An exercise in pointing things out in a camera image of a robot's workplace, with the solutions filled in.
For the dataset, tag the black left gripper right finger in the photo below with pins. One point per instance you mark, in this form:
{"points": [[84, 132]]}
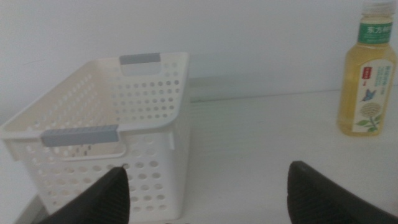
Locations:
{"points": [[314, 199]]}

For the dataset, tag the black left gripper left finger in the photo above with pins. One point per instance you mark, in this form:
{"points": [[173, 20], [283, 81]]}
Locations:
{"points": [[105, 202]]}

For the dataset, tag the white perforated plastic basket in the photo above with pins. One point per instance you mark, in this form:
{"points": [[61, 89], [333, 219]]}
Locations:
{"points": [[155, 149]]}

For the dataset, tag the yellow tea bottle green label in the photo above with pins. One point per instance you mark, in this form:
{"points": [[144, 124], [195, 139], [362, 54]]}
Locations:
{"points": [[363, 77]]}

